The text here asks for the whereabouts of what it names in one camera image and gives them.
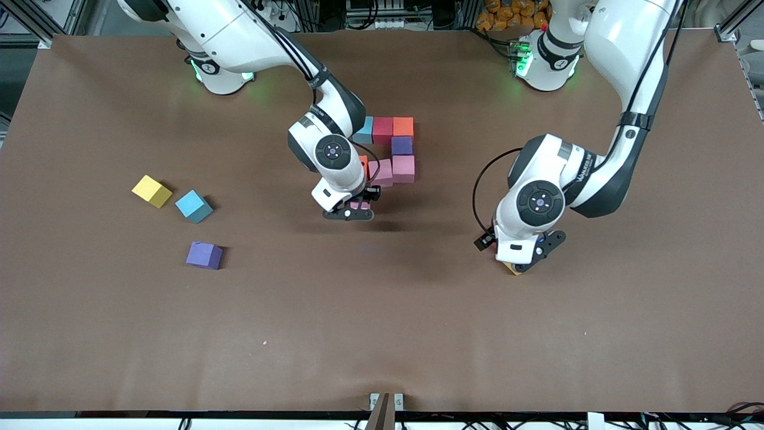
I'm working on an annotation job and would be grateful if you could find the red foam cube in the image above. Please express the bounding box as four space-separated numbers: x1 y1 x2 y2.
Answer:
372 117 395 147

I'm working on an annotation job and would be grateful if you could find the large table cover sheet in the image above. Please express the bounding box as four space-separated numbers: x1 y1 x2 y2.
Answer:
0 30 764 414

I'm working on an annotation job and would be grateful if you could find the orange snack bag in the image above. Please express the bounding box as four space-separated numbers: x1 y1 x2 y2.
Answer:
476 0 553 32

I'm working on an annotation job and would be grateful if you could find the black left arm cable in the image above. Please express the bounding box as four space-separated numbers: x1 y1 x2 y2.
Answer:
472 0 690 235

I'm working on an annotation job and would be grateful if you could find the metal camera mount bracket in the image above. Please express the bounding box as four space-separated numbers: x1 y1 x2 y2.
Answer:
365 392 405 430

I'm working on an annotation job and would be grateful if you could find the aluminium table side rail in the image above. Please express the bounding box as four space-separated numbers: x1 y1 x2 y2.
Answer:
737 42 764 126

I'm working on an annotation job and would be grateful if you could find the black cable bundle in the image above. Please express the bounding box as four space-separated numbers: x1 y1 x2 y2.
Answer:
609 401 764 430

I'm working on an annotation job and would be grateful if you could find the aluminium frame beam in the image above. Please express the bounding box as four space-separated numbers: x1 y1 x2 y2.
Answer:
0 0 90 48
713 0 764 44

